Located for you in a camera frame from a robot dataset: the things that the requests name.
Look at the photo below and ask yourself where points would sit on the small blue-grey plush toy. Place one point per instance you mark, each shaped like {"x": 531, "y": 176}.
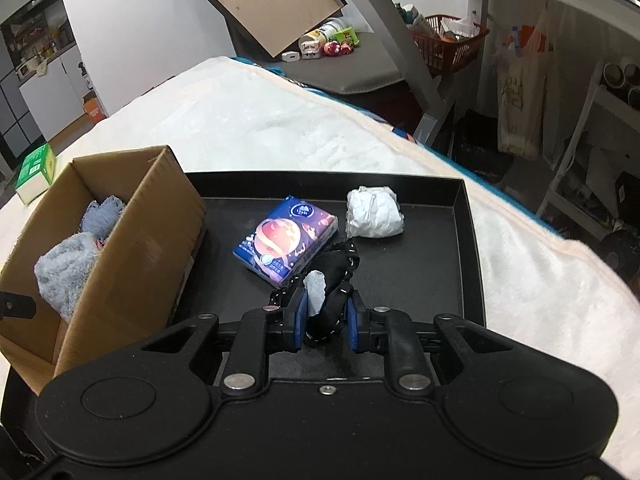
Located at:
{"x": 102, "y": 217}

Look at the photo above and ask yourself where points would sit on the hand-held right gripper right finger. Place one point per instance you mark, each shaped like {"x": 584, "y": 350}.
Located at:
{"x": 353, "y": 325}

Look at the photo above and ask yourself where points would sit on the white charger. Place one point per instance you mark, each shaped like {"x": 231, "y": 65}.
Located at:
{"x": 290, "y": 56}

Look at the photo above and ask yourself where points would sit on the red plastic basket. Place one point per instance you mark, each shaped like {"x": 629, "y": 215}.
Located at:
{"x": 450, "y": 50}

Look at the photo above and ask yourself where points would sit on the black tray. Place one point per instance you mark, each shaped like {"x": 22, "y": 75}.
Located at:
{"x": 420, "y": 280}

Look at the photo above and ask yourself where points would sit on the white tote bag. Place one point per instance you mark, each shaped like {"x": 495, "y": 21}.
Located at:
{"x": 522, "y": 95}

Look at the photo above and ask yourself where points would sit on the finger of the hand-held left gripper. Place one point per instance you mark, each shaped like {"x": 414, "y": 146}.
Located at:
{"x": 17, "y": 307}

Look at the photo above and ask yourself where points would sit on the white and green can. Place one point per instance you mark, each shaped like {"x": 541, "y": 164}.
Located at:
{"x": 322, "y": 32}

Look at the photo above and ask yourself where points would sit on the green tissue box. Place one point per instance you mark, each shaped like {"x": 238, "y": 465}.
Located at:
{"x": 36, "y": 172}

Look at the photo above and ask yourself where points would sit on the grey fluffy cloth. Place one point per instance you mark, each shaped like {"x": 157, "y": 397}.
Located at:
{"x": 67, "y": 272}

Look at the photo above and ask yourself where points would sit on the pink toy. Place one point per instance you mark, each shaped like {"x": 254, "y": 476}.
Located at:
{"x": 339, "y": 49}

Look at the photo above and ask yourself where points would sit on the brown cardboard box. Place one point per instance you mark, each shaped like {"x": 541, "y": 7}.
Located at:
{"x": 145, "y": 240}

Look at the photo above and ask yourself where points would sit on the white shelf unit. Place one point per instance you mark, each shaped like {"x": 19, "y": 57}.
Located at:
{"x": 595, "y": 125}

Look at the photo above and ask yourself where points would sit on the orange cardboard box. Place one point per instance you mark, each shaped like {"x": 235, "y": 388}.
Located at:
{"x": 94, "y": 107}

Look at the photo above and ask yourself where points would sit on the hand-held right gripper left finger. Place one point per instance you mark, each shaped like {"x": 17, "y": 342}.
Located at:
{"x": 300, "y": 320}

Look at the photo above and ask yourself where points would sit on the black bag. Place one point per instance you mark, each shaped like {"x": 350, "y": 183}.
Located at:
{"x": 480, "y": 145}

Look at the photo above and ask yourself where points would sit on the white crumpled paper ball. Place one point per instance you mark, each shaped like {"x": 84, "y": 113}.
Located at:
{"x": 374, "y": 212}

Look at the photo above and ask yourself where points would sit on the purple tissue pack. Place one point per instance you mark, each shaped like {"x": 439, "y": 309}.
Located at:
{"x": 282, "y": 240}

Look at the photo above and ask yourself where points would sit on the white cabinet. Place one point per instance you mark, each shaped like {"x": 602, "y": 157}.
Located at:
{"x": 55, "y": 95}

